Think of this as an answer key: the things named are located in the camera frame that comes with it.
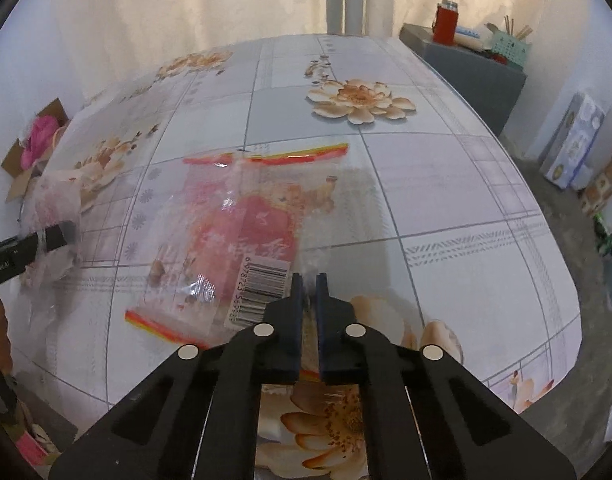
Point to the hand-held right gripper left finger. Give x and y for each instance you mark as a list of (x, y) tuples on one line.
[(296, 310)]

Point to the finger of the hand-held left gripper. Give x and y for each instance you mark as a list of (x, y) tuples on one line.
[(56, 237)]

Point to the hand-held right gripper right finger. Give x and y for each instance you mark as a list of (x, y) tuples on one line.
[(323, 310)]

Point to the translucent pink plastic bag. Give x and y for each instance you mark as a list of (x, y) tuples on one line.
[(56, 200)]

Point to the clear red-printed plastic wrapper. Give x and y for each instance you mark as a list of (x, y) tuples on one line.
[(246, 220)]

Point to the cardboard box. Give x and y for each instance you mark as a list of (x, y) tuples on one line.
[(16, 170)]

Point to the pink cloth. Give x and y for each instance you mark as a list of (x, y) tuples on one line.
[(38, 137)]

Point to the floral tablecloth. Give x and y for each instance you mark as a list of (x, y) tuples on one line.
[(435, 185)]

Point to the grey cabinet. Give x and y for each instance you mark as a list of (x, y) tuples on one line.
[(465, 80)]

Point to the small green bottle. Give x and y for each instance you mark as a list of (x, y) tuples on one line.
[(605, 237)]

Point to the tissue roll pack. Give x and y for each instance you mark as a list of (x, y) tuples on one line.
[(573, 140)]

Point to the checkered patterned box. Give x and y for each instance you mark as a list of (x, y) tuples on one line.
[(603, 185)]

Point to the white rolled packet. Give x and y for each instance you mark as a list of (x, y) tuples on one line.
[(469, 37)]

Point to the red thermos flask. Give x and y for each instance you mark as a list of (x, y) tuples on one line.
[(445, 24)]

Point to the green chopstick holder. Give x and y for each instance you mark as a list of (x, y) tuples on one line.
[(510, 50)]

